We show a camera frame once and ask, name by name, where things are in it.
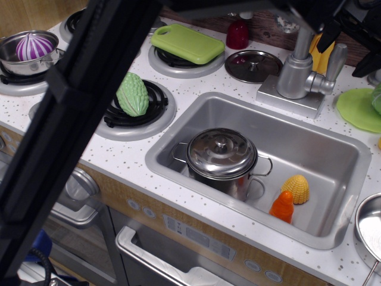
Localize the silver faucet lever handle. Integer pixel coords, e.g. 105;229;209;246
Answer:
304;43;348;95

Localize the steel pot with lid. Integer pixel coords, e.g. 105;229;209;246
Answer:
171;128;273;201

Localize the yellow toy corn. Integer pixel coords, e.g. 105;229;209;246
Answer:
280;175;310;204

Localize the flat steel pot lid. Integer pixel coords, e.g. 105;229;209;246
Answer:
224;50;283;83

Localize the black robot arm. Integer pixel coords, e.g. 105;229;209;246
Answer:
1;1;345;285

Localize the steel bowl on stove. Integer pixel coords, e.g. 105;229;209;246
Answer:
1;30;64;76

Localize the front black stove burner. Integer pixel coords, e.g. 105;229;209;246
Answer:
103;77;169;128

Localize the blue object below counter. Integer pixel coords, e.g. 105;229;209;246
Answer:
24;229;52;262

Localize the green cutting board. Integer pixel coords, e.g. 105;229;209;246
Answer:
151;24;225;65

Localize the steel pan at right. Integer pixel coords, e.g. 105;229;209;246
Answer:
354;193;380;285

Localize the orange toy bottle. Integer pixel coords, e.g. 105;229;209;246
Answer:
268;191;294;223

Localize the silver sink basin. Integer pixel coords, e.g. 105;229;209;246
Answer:
145;92;371;250

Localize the rear black stove burner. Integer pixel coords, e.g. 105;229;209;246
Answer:
155;47;209;67

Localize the black stove burner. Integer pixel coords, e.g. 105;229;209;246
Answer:
1;64;46;85
155;47;209;67
103;77;169;128

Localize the yellow toy object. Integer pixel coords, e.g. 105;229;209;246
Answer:
309;34;335;74

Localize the silver toy faucet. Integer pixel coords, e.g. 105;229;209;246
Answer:
256;25;348;120

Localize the silver oven dial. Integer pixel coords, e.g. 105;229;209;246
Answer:
64;167;99;201

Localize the dark red toy cup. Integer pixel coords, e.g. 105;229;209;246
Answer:
226;20;249;50

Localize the green toy vegetable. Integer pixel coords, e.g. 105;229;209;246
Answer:
371;83;381;115

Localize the far left stove burner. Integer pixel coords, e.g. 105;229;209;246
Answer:
65;10;85;34

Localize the silver dishwasher door handle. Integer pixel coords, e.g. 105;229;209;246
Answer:
115;226;230;286

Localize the left black stove burner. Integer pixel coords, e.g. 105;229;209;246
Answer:
1;64;46;85

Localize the purple white toy onion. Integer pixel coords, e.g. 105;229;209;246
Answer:
15;33;54;61

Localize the silver oven door handle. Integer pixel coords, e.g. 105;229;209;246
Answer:
51;203;104;229

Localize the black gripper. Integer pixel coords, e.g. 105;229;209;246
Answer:
317;1;380;77

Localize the green plastic plate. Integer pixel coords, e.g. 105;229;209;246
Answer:
336;88;380;133

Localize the black coiled cable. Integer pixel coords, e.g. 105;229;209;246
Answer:
28;247;52;286

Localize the green toy bitter gourd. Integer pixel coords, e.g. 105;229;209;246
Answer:
116;72;149;117

